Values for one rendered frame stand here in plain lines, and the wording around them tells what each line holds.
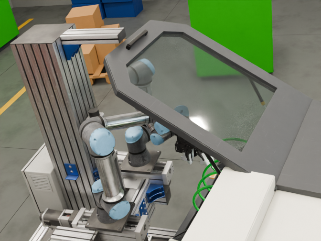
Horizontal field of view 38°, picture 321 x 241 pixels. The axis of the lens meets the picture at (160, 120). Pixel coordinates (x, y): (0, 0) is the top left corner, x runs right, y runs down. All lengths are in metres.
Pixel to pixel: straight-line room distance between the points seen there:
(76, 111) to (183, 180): 2.08
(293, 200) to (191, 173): 2.57
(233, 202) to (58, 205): 1.40
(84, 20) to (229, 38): 2.15
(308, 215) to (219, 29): 3.99
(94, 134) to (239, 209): 0.76
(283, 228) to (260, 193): 0.16
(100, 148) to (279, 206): 0.84
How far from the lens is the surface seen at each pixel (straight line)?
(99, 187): 2.49
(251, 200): 1.85
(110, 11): 8.80
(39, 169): 2.84
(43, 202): 2.99
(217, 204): 1.84
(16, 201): 4.75
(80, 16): 6.70
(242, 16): 5.57
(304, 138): 2.25
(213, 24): 5.62
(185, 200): 4.18
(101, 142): 2.15
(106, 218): 2.59
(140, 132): 2.84
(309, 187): 1.98
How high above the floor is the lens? 2.81
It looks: 32 degrees down
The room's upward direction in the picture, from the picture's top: 10 degrees counter-clockwise
